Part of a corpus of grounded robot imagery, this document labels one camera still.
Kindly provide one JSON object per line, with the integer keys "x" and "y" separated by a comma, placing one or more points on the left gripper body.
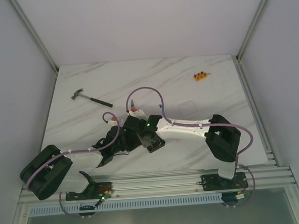
{"x": 114, "y": 137}

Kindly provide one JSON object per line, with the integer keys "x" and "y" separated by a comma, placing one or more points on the black fuse box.
{"x": 154, "y": 144}

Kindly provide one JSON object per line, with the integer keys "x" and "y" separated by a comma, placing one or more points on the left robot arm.
{"x": 53, "y": 171}

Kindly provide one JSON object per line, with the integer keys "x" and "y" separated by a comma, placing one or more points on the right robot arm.
{"x": 221, "y": 137}

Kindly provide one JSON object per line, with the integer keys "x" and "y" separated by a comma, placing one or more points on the orange fuse holder block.
{"x": 200, "y": 76}

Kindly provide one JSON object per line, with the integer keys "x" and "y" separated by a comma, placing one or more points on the claw hammer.
{"x": 78, "y": 93}

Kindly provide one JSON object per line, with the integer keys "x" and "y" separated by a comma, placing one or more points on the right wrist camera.
{"x": 139, "y": 114}

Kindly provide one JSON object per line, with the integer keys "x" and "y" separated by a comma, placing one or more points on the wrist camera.
{"x": 112, "y": 123}
{"x": 139, "y": 114}

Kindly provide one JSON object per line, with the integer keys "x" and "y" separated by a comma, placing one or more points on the orange handled pliers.
{"x": 133, "y": 108}

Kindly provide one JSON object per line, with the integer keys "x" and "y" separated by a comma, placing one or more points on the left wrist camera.
{"x": 112, "y": 123}

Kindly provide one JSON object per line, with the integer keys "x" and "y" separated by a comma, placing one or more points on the white slotted cable duct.
{"x": 127, "y": 204}

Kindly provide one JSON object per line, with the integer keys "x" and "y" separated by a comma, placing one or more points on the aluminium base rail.
{"x": 187, "y": 181}

